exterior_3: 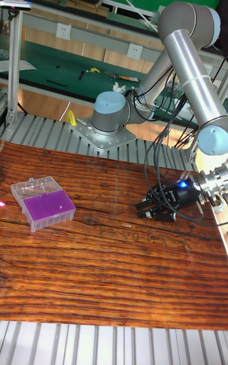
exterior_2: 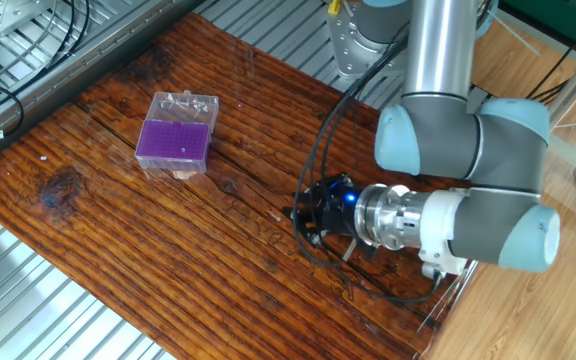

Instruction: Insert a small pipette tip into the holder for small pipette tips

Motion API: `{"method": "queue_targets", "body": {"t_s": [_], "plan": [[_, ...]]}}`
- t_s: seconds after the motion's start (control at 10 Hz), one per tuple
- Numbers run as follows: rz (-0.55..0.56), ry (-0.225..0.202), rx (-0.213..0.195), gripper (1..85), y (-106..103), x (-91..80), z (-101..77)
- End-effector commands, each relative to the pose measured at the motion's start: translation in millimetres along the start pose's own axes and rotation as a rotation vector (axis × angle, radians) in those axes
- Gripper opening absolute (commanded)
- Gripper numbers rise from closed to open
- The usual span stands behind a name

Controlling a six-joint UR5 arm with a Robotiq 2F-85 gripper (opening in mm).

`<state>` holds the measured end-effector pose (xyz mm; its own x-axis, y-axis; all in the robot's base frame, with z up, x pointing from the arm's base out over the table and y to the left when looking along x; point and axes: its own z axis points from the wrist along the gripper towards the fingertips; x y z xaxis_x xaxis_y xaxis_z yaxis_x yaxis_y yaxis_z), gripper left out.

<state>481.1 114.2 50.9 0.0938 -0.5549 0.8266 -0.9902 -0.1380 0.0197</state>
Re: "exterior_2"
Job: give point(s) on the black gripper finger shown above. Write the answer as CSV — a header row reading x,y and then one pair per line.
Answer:
x,y
320,195
313,230

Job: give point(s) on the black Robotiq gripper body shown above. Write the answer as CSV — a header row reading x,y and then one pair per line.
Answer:
x,y
340,210

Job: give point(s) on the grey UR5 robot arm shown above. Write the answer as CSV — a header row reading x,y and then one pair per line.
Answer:
x,y
498,155

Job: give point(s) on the purple pipette tip box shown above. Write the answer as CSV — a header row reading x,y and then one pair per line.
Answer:
x,y
173,140

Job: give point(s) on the wood grain table board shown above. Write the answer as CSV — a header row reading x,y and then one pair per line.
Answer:
x,y
168,260

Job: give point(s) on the yellow tag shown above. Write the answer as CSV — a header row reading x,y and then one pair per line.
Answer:
x,y
334,6

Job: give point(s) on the silver perforated metal plate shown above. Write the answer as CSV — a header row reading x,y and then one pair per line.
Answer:
x,y
13,12

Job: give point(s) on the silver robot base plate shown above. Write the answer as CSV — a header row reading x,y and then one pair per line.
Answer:
x,y
353,55

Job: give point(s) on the aluminium edge rail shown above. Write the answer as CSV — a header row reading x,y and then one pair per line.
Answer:
x,y
68,83

